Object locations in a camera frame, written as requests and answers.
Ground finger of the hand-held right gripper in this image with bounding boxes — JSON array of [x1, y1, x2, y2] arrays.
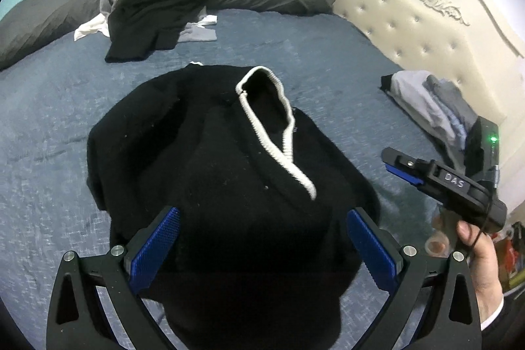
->
[[386, 165, 425, 187], [381, 148, 431, 182]]

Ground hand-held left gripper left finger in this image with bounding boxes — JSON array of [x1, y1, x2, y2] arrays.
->
[[46, 206, 182, 350]]

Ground black sweater with white trim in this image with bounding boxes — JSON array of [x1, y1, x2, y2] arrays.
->
[[86, 65, 382, 350]]

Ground black pants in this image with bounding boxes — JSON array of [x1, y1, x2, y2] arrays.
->
[[104, 0, 219, 64]]

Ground black cable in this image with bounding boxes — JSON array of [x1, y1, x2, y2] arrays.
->
[[471, 190, 495, 254]]

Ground bed with blue patterned sheet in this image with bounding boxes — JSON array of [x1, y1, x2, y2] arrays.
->
[[0, 8, 485, 350]]

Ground person's right forearm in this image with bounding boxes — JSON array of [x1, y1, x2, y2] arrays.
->
[[478, 295, 525, 350]]

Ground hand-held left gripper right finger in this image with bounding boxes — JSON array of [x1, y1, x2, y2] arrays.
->
[[346, 206, 482, 350]]

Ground person's right hand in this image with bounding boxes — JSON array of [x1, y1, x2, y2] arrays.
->
[[427, 216, 504, 324]]

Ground colourful floor clutter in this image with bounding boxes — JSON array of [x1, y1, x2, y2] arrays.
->
[[492, 221, 525, 293]]

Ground cream tufted headboard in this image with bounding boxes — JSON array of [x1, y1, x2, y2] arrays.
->
[[318, 0, 525, 129]]

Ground folded pale blue garment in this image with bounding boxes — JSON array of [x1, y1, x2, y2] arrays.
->
[[445, 112, 468, 148]]

